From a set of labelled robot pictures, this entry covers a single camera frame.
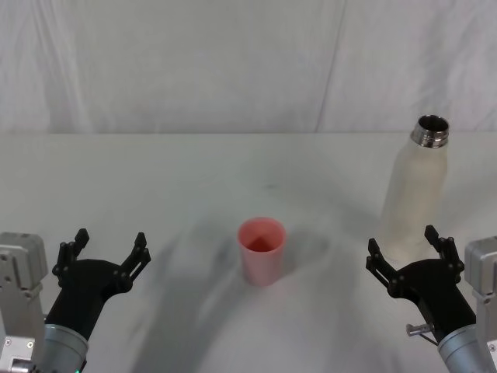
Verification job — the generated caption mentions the white wrinkled backdrop curtain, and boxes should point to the white wrinkled backdrop curtain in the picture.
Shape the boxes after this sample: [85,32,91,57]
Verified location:
[0,0,497,136]

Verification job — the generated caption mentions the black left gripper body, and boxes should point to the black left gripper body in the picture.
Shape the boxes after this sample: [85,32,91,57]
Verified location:
[44,258,127,342]

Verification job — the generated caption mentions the white table cloth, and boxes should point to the white table cloth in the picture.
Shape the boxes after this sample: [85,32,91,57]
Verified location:
[0,131,497,373]

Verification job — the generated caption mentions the pink plastic cup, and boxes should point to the pink plastic cup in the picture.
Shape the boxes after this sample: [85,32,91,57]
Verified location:
[237,217,287,288]

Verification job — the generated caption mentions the thin cable with silver plug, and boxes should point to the thin cable with silver plug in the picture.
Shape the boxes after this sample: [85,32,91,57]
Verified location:
[405,323,442,346]

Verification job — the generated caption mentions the cream vacuum bottle steel neck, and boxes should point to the cream vacuum bottle steel neck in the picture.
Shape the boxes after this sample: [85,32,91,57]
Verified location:
[379,113,452,263]

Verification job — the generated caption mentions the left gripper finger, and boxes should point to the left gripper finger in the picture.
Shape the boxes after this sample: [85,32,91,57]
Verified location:
[51,228,91,277]
[113,231,152,293]

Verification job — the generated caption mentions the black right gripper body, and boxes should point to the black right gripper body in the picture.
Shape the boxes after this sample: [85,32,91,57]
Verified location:
[391,258,478,343]

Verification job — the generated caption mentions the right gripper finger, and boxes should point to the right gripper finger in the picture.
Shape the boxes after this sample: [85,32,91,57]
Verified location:
[364,237,405,299]
[423,223,466,277]

